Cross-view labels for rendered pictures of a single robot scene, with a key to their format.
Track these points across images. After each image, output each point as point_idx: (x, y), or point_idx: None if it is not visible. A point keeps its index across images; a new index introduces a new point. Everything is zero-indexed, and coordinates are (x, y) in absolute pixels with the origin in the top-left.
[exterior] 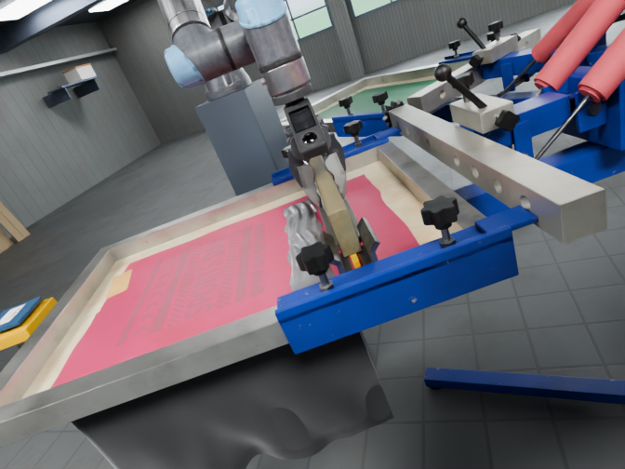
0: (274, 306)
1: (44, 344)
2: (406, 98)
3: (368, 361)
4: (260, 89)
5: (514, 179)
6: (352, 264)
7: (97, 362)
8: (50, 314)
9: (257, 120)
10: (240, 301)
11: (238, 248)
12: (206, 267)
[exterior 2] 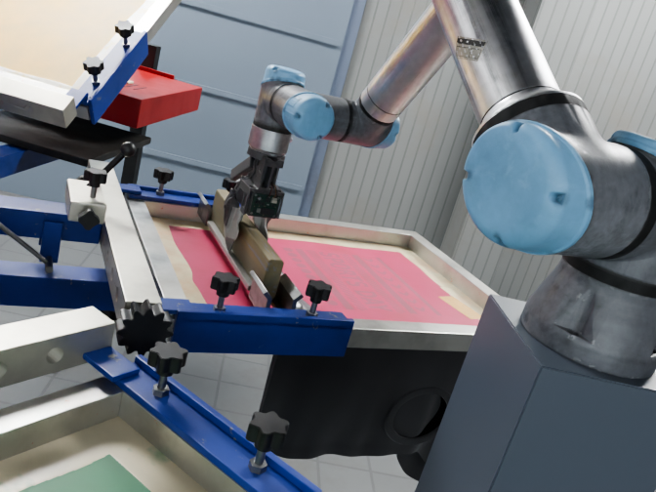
0: None
1: (439, 263)
2: None
3: None
4: (512, 359)
5: (114, 174)
6: None
7: (382, 254)
8: (471, 275)
9: (465, 359)
10: (297, 248)
11: (338, 287)
12: (358, 283)
